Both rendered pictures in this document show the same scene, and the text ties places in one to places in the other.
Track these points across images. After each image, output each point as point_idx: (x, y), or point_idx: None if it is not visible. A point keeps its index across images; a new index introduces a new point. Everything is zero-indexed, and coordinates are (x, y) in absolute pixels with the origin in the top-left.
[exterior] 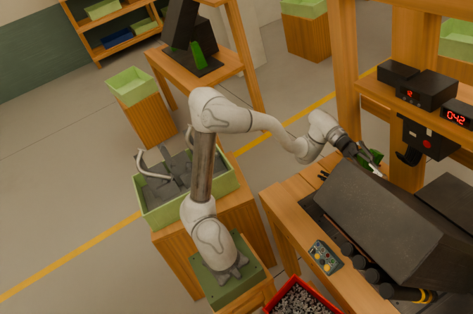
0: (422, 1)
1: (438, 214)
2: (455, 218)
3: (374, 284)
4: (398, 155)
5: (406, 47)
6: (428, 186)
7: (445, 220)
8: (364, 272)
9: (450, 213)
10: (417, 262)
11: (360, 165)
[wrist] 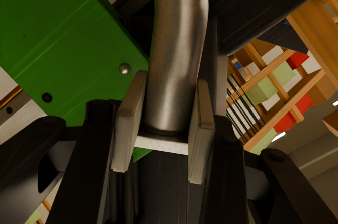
0: None
1: (223, 71)
2: (239, 49)
3: (36, 118)
4: None
5: None
6: (281, 19)
7: (224, 86)
8: (19, 122)
9: (241, 48)
10: None
11: (106, 179)
